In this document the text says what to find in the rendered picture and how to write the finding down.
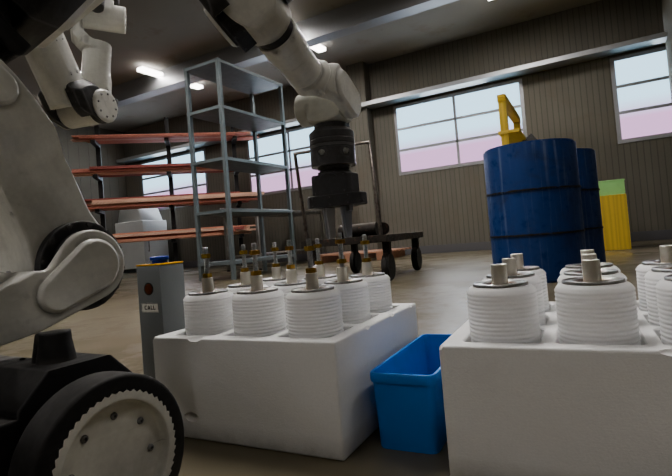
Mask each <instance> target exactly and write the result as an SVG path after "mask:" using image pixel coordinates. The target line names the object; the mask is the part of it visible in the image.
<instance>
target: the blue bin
mask: <svg viewBox="0 0 672 476"><path fill-rule="evenodd" d="M451 335H452V334H422V335H420V336H419V337H417V338H416V339H414V340H413V341H412V342H410V343H409V344H407V345H406V346H405V347H403V348H402V349H400V350H399V351H398V352H396V353H395V354H393V355H392V356H391V357H389V358H388V359H386V360H385V361H384V362H382V363H381V364H379V365H378V366H377V367H375V368H374V369H372V370H371V371H370V379H371V381H372V382H373V385H374V392H375V400H376V408H377V416H378V423H379V431H380V439H381V445H382V447H383V448H386V449H393V450H401V451H408V452H416V453H424V454H437V453H439V452H440V451H441V449H442V447H443V446H444V444H445V443H446V441H447V434H446V423H445V411H444V400H443V388H442V377H441V365H440V354H439V347H440V345H441V344H442V343H443V342H445V341H446V340H447V339H448V338H449V337H450V336H451Z"/></svg>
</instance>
